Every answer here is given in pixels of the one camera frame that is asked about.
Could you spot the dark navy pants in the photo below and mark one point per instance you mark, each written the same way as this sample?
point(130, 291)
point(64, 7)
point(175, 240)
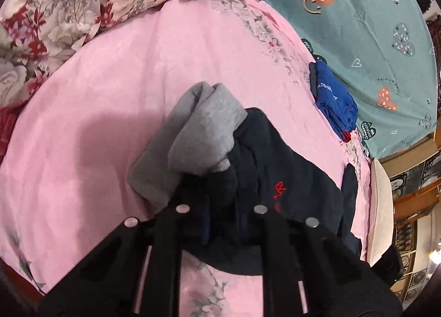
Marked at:
point(275, 165)

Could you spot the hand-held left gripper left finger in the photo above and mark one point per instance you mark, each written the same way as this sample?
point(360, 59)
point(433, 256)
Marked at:
point(203, 220)

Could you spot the pink floral bed sheet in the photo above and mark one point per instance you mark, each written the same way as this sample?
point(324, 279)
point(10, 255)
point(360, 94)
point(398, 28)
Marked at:
point(120, 103)

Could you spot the red floral quilt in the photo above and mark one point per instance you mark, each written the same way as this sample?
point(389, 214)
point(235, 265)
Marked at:
point(69, 10)

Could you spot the teal heart print blanket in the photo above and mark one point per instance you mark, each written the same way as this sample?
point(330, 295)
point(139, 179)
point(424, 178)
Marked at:
point(361, 44)

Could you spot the blue folded garment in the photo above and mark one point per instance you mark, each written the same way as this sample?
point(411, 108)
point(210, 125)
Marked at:
point(336, 103)

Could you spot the grey folded garment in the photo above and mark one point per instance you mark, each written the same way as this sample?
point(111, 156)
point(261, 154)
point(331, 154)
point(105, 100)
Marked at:
point(193, 137)

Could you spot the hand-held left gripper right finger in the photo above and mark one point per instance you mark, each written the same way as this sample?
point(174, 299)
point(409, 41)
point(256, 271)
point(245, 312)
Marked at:
point(245, 224)

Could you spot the white mattress edge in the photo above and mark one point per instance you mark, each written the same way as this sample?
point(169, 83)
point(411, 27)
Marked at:
point(380, 206)

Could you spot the wooden bed frame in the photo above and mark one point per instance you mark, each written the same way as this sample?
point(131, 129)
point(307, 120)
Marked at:
point(413, 182)

